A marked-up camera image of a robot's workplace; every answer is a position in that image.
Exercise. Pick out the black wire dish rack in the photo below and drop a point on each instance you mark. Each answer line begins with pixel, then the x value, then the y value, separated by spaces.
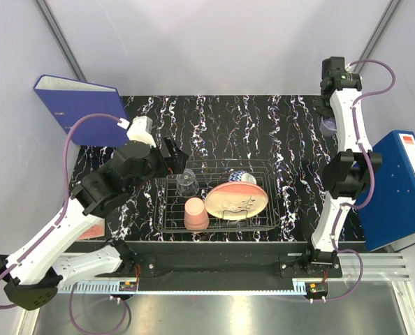
pixel 169 209

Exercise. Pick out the lavender plastic cup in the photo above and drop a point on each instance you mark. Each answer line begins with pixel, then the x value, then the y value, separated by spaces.
pixel 328 127

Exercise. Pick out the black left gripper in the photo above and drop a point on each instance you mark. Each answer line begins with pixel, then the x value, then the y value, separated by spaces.
pixel 176 162

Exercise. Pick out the blue ring binder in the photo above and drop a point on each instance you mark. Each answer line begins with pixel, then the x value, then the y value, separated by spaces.
pixel 390 214

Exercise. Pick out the aluminium frame post left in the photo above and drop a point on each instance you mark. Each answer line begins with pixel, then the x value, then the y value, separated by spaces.
pixel 60 39

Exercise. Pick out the pink beige plate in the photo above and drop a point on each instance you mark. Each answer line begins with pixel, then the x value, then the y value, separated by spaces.
pixel 235 201

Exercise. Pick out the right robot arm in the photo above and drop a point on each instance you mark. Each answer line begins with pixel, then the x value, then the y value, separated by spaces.
pixel 351 171

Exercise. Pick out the aluminium frame post right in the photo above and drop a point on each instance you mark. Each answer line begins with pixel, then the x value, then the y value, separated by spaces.
pixel 380 29

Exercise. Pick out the picture card with red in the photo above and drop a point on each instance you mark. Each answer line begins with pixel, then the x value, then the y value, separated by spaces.
pixel 95 231

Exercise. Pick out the pink plastic cup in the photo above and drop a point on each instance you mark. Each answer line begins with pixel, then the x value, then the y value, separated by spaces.
pixel 195 214

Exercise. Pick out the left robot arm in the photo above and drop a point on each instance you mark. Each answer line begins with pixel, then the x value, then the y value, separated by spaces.
pixel 33 274

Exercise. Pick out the aluminium frame post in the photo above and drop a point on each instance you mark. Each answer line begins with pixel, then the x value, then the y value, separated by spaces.
pixel 380 29
pixel 60 39

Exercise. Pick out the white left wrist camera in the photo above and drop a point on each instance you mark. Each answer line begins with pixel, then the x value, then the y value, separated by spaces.
pixel 139 130

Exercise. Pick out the white slotted cable duct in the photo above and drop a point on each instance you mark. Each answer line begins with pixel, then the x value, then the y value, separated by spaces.
pixel 102 287

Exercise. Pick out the clear glass tumbler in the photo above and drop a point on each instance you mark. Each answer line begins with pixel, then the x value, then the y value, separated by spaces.
pixel 187 184

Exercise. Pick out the blue white patterned bowl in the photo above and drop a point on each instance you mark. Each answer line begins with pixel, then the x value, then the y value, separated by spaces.
pixel 241 175

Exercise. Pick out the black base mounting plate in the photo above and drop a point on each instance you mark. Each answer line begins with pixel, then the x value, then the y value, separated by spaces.
pixel 217 268

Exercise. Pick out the purple ring binder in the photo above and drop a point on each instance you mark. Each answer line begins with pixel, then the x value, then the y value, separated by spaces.
pixel 70 100

